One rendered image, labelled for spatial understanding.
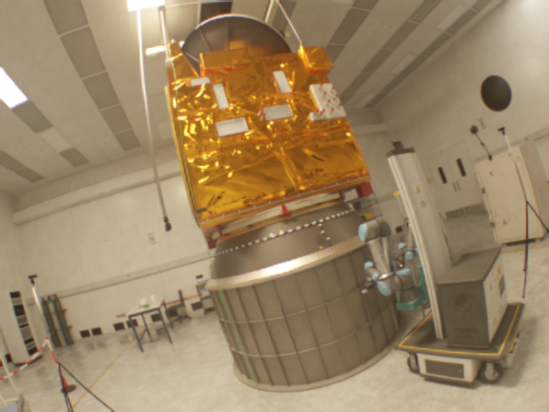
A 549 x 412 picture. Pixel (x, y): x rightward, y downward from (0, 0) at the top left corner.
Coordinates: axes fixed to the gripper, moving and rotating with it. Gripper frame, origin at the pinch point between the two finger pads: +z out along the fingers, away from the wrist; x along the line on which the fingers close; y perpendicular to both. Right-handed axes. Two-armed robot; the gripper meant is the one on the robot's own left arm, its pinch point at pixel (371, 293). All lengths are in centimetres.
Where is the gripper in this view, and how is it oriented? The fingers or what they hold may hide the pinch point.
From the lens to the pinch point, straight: 233.0
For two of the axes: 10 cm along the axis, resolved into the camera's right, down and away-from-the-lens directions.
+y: -4.6, -1.6, 8.8
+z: 2.6, 9.2, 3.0
